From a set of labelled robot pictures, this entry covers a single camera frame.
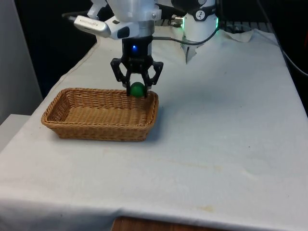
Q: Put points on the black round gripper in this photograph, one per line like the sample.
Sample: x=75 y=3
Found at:
x=136 y=49

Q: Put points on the green ball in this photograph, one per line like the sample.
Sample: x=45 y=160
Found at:
x=137 y=89

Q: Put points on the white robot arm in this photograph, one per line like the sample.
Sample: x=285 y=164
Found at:
x=199 y=21

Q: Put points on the brown wicker basket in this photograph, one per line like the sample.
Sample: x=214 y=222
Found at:
x=103 y=113

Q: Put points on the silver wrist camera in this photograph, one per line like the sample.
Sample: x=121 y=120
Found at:
x=96 y=26

